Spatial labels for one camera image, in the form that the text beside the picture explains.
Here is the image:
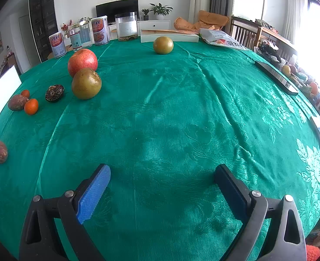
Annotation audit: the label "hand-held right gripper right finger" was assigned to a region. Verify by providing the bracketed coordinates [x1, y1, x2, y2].
[214, 164, 307, 261]

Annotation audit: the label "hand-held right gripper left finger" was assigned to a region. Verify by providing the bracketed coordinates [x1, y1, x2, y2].
[19, 164, 111, 261]

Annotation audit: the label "dark dried round fruit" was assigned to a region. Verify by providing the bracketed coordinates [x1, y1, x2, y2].
[45, 84, 65, 103]

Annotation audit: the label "brown round pear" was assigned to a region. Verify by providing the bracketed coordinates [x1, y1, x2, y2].
[71, 68, 102, 100]
[153, 36, 174, 55]

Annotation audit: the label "green patterned tablecloth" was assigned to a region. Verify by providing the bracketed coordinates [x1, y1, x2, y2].
[0, 37, 320, 261]

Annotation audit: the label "black remote control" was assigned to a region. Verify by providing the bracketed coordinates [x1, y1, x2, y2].
[254, 61, 299, 96]

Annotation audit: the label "red apple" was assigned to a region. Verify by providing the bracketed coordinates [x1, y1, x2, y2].
[68, 48, 98, 78]

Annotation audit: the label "small white red-label can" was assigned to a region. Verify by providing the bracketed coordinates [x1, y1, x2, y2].
[49, 32, 65, 59]

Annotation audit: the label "blue-label glass bottle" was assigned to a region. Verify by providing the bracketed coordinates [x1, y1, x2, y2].
[68, 25, 83, 52]

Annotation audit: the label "white plastic bag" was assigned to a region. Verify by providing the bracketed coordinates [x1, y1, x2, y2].
[199, 28, 249, 51]

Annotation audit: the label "dark bookcase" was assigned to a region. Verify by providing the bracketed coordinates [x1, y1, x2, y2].
[29, 0, 60, 62]

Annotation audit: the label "red flowers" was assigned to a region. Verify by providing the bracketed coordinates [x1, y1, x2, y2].
[61, 20, 73, 37]

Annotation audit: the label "large red-label can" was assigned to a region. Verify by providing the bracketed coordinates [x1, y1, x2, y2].
[91, 15, 111, 46]

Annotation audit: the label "wooden chair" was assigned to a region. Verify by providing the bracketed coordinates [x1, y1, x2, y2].
[229, 16, 264, 50]

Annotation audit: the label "wooden bench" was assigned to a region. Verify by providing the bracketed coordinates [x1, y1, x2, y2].
[258, 24, 299, 60]

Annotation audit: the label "thick white book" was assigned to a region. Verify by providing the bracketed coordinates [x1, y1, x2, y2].
[140, 29, 199, 43]

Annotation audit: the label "clear plastic cylinder container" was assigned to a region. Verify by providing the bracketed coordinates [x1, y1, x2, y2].
[115, 12, 138, 42]

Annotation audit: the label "orange cushion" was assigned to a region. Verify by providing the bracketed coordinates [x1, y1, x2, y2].
[174, 10, 229, 32]

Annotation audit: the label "black television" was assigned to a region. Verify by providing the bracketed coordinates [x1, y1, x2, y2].
[95, 0, 139, 23]

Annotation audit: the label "white sheer window curtain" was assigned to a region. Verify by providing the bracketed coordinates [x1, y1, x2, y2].
[282, 0, 308, 44]

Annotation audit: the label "large green potted plant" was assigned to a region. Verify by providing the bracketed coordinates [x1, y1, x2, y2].
[149, 3, 174, 20]

